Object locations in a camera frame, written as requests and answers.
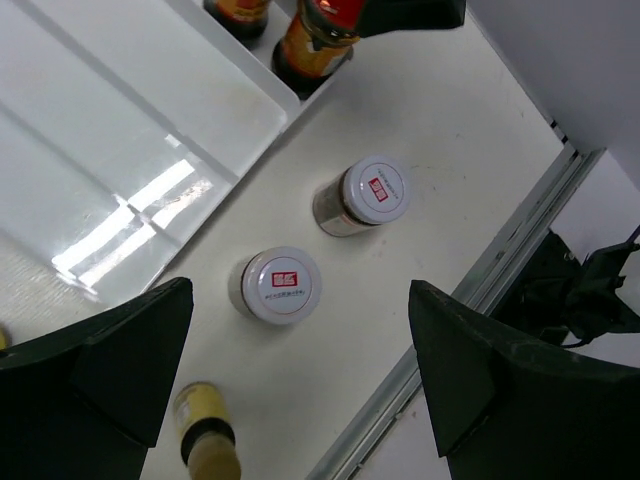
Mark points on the aluminium table rail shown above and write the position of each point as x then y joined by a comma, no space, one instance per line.
481,290

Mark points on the red-lid chili sauce jar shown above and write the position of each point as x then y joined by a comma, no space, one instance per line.
245,20

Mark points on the yellow bottle front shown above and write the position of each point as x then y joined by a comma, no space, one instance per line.
207,439

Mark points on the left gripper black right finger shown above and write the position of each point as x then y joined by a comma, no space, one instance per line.
506,405

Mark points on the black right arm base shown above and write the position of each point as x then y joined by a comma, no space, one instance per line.
568,303

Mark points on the white divided organizer tray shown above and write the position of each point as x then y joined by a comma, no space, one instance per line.
124,125

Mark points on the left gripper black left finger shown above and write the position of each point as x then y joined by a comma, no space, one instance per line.
88,401

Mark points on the yellow bottle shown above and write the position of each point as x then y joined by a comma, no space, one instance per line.
4,339
207,439

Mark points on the white-lid sauce jar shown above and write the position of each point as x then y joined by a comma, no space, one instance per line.
281,285
371,193

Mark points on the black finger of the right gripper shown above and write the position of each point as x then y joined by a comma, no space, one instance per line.
384,16

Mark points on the yellow bottle rear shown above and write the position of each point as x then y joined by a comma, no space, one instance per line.
4,339

